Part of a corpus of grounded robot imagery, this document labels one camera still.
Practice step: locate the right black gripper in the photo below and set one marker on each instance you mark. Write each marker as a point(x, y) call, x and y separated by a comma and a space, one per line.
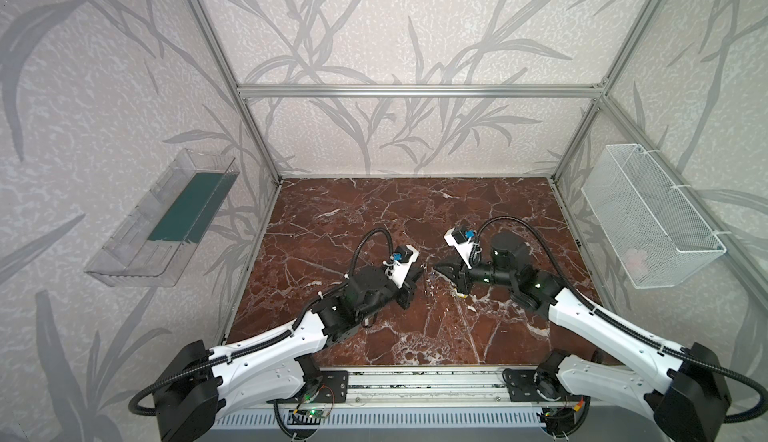
point(464, 275)

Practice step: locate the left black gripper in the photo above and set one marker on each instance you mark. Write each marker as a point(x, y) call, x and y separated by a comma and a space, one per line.
point(405, 289)

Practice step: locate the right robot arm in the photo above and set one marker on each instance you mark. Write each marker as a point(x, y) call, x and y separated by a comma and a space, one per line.
point(686, 401)

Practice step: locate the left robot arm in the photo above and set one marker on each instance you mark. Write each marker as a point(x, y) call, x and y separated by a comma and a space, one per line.
point(201, 385)

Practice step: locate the small circuit board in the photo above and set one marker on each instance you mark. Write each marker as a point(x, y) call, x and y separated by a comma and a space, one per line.
point(313, 415)

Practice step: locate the pink object in basket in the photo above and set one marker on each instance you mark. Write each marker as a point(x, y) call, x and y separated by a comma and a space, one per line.
point(635, 260)

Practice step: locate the green felt pad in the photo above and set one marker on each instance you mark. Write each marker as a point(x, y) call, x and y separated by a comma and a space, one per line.
point(191, 213)

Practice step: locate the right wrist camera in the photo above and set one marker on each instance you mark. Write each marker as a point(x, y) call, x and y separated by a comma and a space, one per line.
point(464, 241)

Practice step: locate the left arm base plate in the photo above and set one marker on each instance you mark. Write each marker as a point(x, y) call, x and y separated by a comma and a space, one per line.
point(325, 386)

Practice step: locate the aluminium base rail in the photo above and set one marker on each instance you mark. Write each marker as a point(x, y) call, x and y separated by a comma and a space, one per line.
point(465, 386)

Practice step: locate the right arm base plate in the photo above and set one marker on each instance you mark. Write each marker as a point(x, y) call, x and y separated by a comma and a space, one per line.
point(530, 385)

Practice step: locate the white wire mesh basket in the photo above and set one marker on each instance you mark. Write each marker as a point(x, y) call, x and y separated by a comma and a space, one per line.
point(639, 206)

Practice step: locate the clear plastic wall bin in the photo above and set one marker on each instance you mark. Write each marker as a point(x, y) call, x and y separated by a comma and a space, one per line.
point(128, 258)

